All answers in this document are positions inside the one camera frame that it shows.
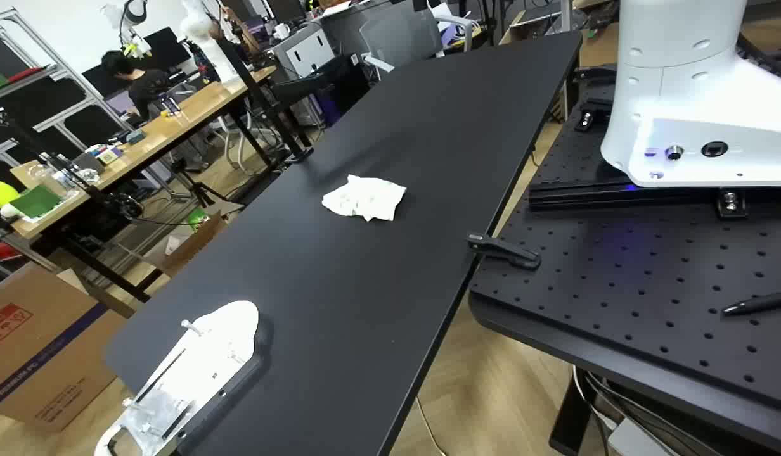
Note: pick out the grey office chair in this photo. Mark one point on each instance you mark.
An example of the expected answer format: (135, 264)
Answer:
(398, 31)

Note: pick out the seated person in black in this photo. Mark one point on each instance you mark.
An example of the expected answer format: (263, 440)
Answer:
(140, 79)

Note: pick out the black perforated breadboard plate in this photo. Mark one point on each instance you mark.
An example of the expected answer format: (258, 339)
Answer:
(652, 288)

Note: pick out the black camera tripod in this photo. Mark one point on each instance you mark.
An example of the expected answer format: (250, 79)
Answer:
(201, 189)

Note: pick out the brown cardboard box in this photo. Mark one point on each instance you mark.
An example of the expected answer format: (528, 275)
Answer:
(36, 355)

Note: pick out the black pen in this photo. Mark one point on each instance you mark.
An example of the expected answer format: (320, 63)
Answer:
(759, 303)

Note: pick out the green flat item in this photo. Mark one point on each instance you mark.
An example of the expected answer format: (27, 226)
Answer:
(36, 202)

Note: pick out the black clamp lever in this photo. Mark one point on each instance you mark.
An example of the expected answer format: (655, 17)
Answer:
(506, 253)

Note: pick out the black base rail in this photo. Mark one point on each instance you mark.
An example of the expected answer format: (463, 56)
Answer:
(609, 197)

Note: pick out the black bracket with silver bolt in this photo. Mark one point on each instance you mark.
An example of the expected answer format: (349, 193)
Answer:
(732, 203)

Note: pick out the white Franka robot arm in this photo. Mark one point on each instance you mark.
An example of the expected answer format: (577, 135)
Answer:
(696, 93)

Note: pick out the black laptop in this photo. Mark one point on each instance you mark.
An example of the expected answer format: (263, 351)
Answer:
(166, 47)

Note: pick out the long wooden desk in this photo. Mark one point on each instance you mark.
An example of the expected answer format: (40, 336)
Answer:
(152, 135)

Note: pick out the white cloth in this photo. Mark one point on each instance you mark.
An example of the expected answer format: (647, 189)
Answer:
(367, 198)

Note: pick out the grey metal cabinet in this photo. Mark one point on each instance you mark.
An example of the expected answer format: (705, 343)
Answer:
(306, 51)

